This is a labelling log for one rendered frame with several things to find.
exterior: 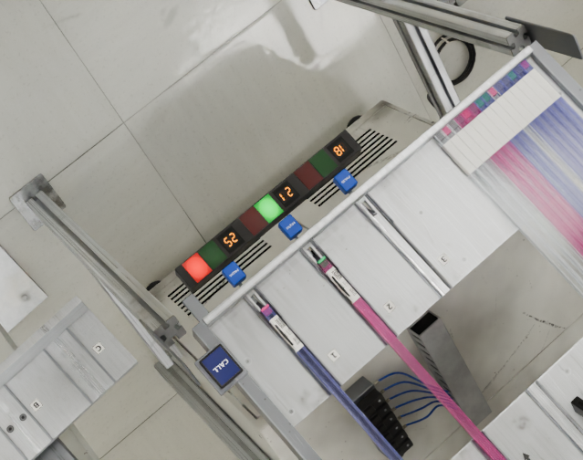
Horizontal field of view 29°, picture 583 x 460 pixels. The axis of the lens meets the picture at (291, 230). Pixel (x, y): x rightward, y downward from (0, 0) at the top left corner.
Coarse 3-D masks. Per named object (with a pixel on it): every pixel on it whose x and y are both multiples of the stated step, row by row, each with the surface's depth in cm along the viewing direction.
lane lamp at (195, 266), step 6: (192, 258) 169; (198, 258) 169; (186, 264) 169; (192, 264) 169; (198, 264) 169; (204, 264) 169; (192, 270) 169; (198, 270) 169; (204, 270) 169; (210, 270) 169; (192, 276) 169; (198, 276) 169; (204, 276) 169
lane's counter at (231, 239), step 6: (228, 228) 171; (222, 234) 170; (228, 234) 170; (234, 234) 170; (222, 240) 170; (228, 240) 170; (234, 240) 170; (240, 240) 170; (228, 246) 170; (234, 246) 170; (228, 252) 170
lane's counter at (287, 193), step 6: (282, 186) 173; (288, 186) 173; (276, 192) 172; (282, 192) 173; (288, 192) 173; (294, 192) 173; (282, 198) 172; (288, 198) 172; (294, 198) 172; (288, 204) 172
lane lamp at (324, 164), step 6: (318, 156) 174; (324, 156) 174; (312, 162) 174; (318, 162) 174; (324, 162) 174; (330, 162) 174; (318, 168) 174; (324, 168) 174; (330, 168) 174; (324, 174) 174
